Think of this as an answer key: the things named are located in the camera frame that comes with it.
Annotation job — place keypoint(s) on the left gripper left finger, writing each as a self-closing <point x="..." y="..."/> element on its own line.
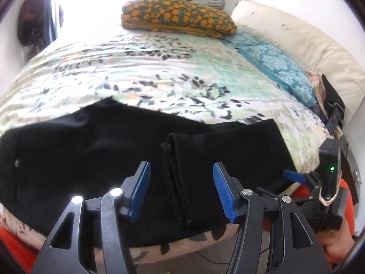
<point x="84" y="224"/>

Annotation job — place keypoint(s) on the beige patterned cloth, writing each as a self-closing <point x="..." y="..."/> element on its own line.
<point x="318" y="87"/>

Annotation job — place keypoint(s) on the grey striped cushion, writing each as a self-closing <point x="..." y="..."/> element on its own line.
<point x="218" y="4"/>

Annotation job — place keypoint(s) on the orange patterned folded blanket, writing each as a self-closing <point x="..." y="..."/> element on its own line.
<point x="178" y="16"/>

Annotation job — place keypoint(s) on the black pants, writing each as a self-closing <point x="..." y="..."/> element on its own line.
<point x="95" y="149"/>

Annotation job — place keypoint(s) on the black bag by headboard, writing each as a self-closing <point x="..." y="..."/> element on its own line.
<point x="334" y="107"/>

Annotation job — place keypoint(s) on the teal patterned pillow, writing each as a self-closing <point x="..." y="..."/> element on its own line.
<point x="275" y="64"/>

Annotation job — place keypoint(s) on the cream headboard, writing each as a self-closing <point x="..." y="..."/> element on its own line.
<point x="310" y="48"/>

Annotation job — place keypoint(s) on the floral bed sheet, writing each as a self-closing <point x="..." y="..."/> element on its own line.
<point x="198" y="78"/>

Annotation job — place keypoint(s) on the right hand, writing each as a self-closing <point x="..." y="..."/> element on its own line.
<point x="336" y="244"/>

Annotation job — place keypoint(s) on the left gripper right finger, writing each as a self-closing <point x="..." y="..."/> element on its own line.
<point x="296" y="250"/>

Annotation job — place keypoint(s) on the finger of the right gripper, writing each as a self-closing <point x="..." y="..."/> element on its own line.
<point x="294" y="176"/>

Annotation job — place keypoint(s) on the dark clothes hanging on wall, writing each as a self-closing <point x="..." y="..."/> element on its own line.
<point x="35" y="24"/>

